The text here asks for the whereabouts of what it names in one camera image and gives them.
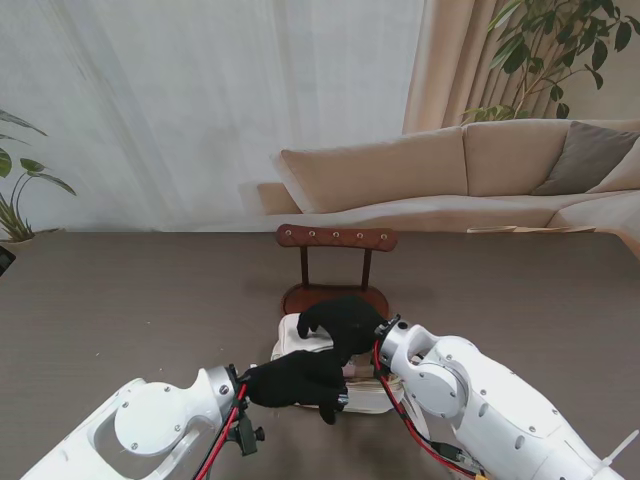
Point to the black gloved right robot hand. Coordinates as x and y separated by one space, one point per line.
345 320

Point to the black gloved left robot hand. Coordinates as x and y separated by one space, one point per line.
295 380

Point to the cream handbag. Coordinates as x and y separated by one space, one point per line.
365 400

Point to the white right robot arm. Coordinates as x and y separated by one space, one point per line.
480 400

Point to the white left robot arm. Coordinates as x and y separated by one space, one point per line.
150 420

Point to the dark wooden jewelry stand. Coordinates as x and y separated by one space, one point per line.
335 236

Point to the beige sofa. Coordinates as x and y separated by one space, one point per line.
400 170

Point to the white sheer curtain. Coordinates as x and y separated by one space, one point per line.
200 100

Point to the beige curtain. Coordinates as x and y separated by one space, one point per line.
450 75

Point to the grey cushion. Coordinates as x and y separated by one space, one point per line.
585 160

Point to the black flat screen device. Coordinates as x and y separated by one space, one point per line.
5 260

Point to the dark green leafy plant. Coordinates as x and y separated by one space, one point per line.
515 55

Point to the large leaf green plant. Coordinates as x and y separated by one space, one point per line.
35 166

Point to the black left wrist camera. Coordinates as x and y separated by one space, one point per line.
248 435

